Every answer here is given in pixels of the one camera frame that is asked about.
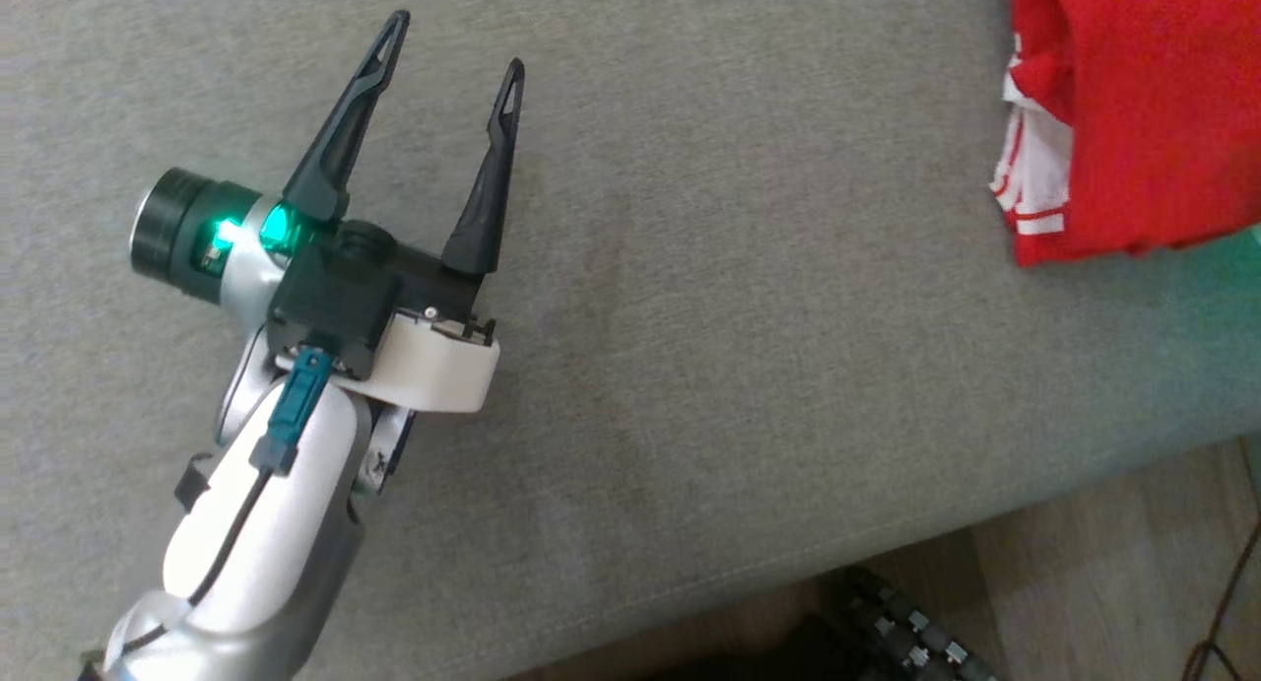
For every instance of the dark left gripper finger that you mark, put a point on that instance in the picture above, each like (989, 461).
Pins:
(335, 139)
(488, 198)

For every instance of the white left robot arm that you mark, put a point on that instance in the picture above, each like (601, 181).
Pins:
(256, 563)

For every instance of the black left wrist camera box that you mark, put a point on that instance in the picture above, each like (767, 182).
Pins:
(335, 297)

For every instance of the black robot base with wheels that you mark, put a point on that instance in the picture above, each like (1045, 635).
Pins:
(887, 632)

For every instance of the red jersey white striped trim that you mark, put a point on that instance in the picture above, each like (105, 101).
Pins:
(1153, 100)

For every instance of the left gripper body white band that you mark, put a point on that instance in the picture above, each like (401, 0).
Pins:
(443, 366)

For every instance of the grey fabric ottoman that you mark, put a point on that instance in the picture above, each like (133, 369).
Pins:
(739, 366)

